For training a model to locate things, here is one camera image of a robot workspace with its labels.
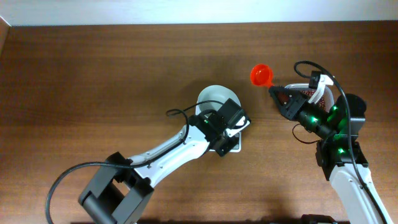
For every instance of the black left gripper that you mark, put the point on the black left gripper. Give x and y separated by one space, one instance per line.
224 151

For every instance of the orange measuring scoop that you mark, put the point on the orange measuring scoop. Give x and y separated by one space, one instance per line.
262 75

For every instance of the red adzuki beans in container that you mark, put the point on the red adzuki beans in container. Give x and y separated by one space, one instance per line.
325 102

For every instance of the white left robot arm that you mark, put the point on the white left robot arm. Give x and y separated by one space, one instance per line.
122 187

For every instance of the white round bowl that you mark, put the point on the white round bowl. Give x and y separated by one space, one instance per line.
217 93

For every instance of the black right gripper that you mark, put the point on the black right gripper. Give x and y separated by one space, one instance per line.
290 108

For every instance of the clear plastic food container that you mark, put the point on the clear plastic food container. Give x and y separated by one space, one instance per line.
304 86

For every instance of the white digital kitchen scale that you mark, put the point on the white digital kitchen scale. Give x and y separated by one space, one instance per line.
213 123

